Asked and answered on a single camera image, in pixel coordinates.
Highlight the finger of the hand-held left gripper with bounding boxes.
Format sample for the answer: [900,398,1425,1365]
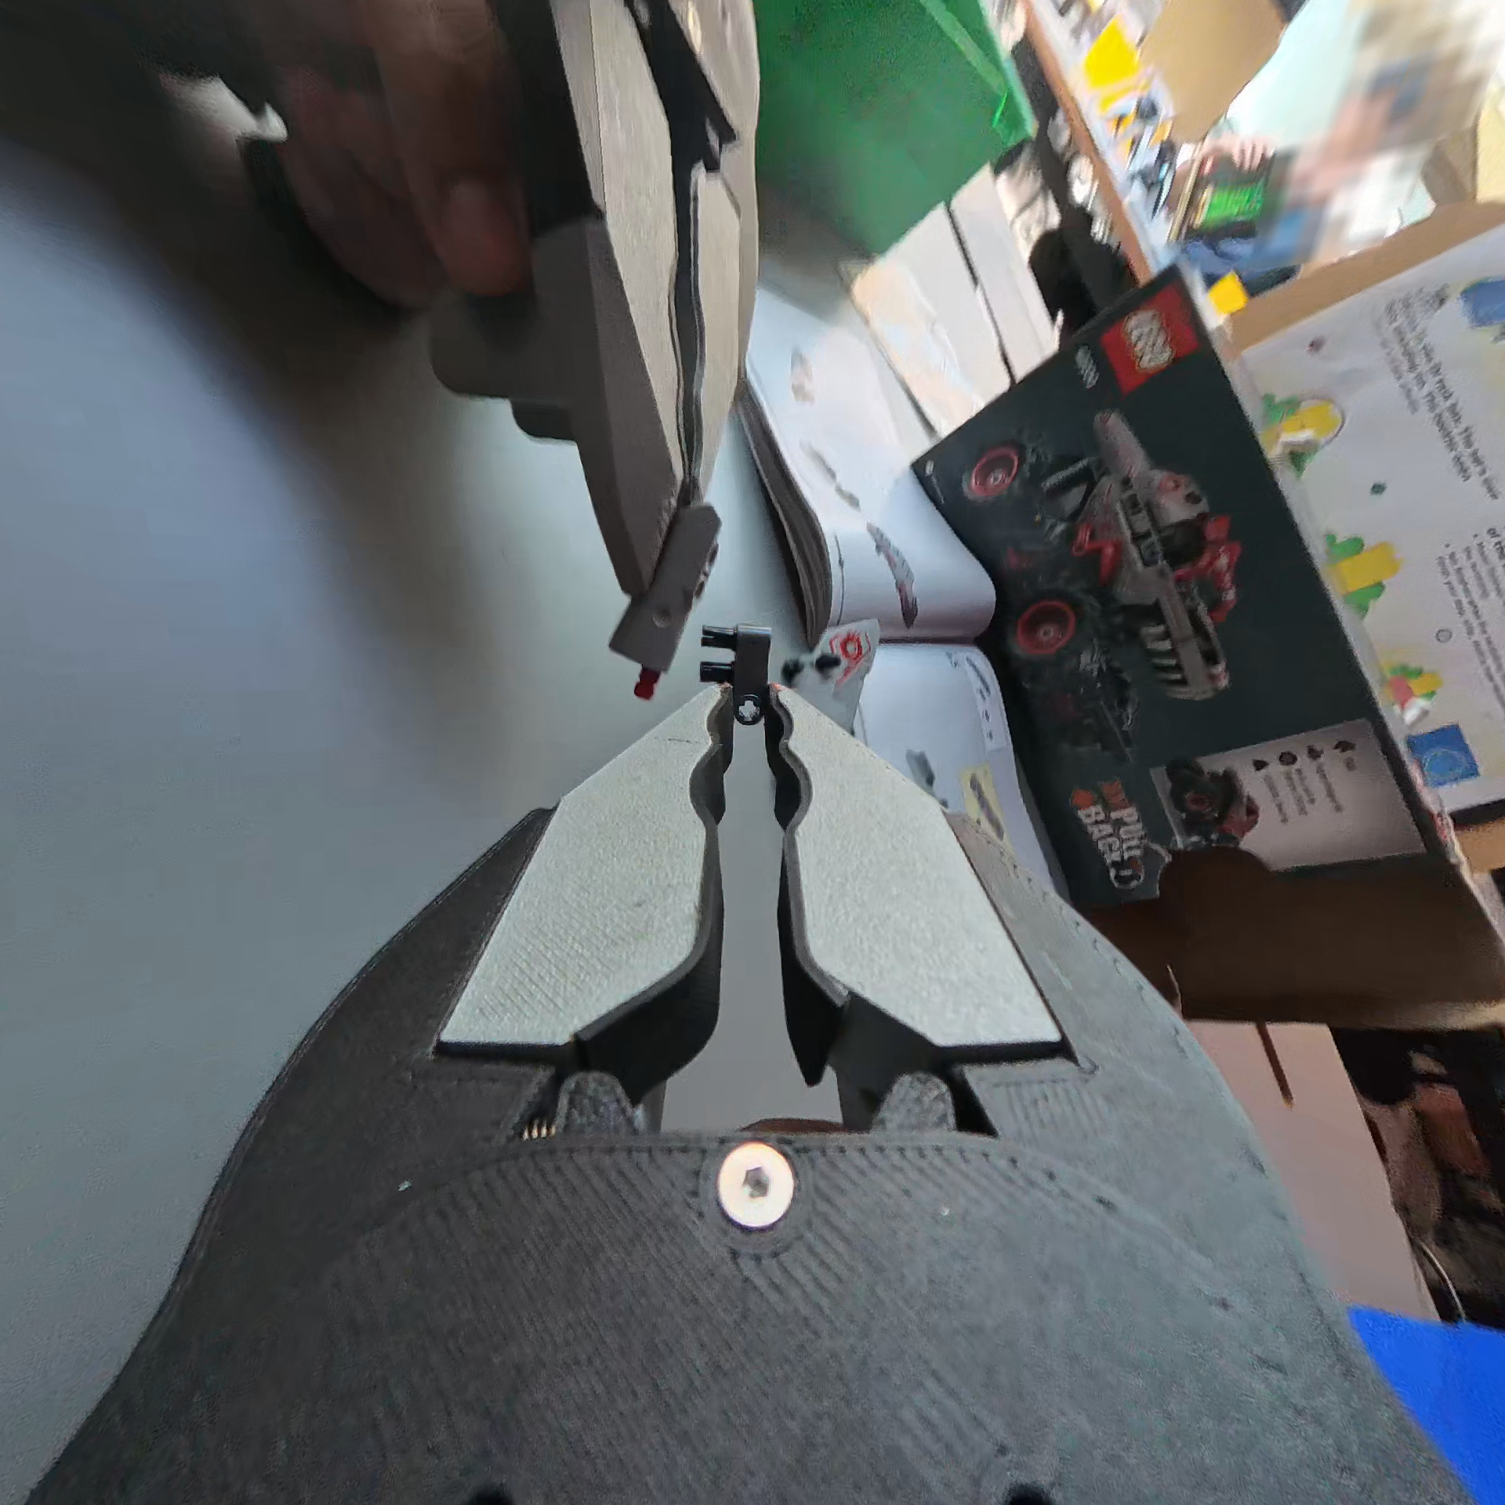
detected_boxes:
[428,0,707,595]
[640,0,763,495]

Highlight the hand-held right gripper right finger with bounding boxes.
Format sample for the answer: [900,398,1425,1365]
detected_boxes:
[767,684,1068,1121]

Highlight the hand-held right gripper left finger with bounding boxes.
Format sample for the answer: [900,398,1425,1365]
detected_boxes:
[438,684,739,1103]

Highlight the light grey lego beam red pin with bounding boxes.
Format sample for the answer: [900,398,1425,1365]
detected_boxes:
[607,503,723,702]

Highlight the black lego connector piece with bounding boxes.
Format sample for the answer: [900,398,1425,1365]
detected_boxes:
[699,622,777,727]

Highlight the person's left forearm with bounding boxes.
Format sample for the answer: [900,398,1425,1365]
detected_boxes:
[0,0,307,137]

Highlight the silver lego panel red sticker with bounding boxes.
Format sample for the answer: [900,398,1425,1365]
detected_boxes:
[810,616,884,732]

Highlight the lego instruction booklet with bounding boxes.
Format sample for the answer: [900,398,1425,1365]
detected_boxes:
[734,288,1059,898]

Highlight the dark lego set box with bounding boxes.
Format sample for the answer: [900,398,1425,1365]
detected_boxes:
[911,267,1486,915]

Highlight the person's left hand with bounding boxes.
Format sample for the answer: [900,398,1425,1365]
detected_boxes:
[251,0,537,309]

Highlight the green box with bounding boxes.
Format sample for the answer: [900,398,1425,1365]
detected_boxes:
[752,0,1038,258]

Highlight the wooden shelf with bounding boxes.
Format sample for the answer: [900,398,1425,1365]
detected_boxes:
[1021,0,1183,290]

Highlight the cardboard box with printed sheet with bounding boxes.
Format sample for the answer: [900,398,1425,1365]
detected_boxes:
[1223,205,1505,829]

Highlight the blue plastic object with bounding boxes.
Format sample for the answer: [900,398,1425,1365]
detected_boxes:
[1346,1302,1505,1505]

